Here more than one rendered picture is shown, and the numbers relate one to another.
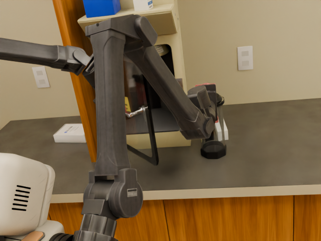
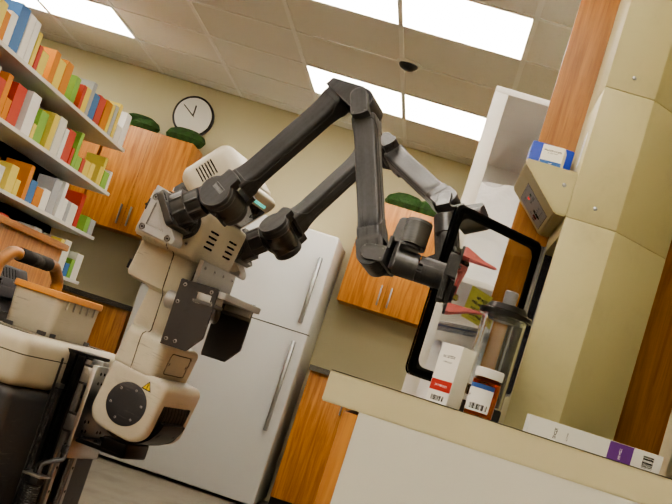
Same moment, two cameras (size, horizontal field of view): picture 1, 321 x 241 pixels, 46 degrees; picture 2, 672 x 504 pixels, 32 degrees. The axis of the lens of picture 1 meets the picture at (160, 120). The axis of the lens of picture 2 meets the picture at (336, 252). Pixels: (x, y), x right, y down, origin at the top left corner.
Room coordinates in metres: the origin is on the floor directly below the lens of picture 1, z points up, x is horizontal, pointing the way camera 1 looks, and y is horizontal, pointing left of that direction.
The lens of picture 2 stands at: (0.74, -2.51, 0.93)
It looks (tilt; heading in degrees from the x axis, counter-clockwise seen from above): 6 degrees up; 85
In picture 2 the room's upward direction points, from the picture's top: 18 degrees clockwise
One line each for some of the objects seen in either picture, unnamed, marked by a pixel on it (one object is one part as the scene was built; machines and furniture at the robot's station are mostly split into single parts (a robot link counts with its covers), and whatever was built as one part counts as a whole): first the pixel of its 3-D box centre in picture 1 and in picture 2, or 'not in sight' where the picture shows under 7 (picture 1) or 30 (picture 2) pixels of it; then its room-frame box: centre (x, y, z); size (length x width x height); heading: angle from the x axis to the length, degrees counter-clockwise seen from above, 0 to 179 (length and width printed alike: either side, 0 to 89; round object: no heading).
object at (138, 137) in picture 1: (125, 105); (476, 305); (1.30, 0.12, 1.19); 0.30 x 0.01 x 0.40; 33
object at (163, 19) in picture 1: (128, 26); (538, 200); (1.35, 0.06, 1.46); 0.32 x 0.11 x 0.10; 79
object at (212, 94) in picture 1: (206, 109); (434, 273); (1.13, -0.15, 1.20); 0.07 x 0.07 x 0.10; 79
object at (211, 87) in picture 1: (206, 92); (472, 268); (1.21, -0.17, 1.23); 0.09 x 0.07 x 0.07; 169
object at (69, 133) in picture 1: (75, 133); not in sight; (1.63, 0.40, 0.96); 0.16 x 0.12 x 0.04; 72
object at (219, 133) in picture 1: (211, 125); (491, 362); (1.30, -0.19, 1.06); 0.11 x 0.11 x 0.21
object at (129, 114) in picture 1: (129, 111); not in sight; (1.22, 0.10, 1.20); 0.10 x 0.05 x 0.03; 33
